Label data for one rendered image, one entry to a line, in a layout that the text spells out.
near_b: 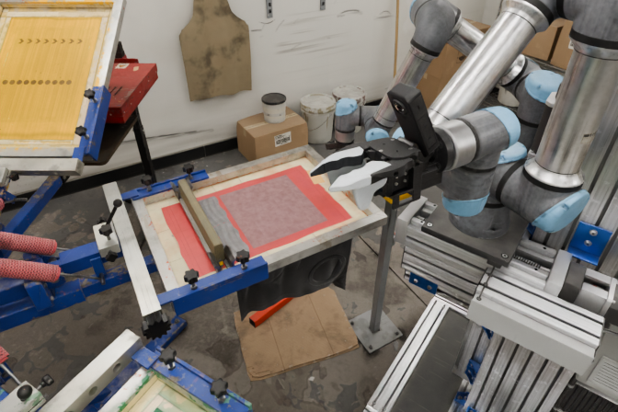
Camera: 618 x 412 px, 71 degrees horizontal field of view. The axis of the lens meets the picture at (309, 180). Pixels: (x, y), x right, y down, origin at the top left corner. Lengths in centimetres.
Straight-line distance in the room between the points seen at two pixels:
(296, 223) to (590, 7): 111
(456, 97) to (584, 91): 22
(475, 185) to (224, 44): 287
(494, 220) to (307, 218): 71
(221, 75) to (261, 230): 214
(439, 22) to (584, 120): 57
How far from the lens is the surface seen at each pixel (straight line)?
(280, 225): 160
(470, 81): 88
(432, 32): 136
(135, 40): 337
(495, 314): 116
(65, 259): 154
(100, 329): 271
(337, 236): 151
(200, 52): 343
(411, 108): 60
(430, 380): 214
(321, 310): 252
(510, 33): 91
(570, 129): 96
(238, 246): 153
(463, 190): 79
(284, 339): 242
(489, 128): 74
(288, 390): 230
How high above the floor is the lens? 201
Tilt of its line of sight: 35 degrees down
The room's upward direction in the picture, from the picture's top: straight up
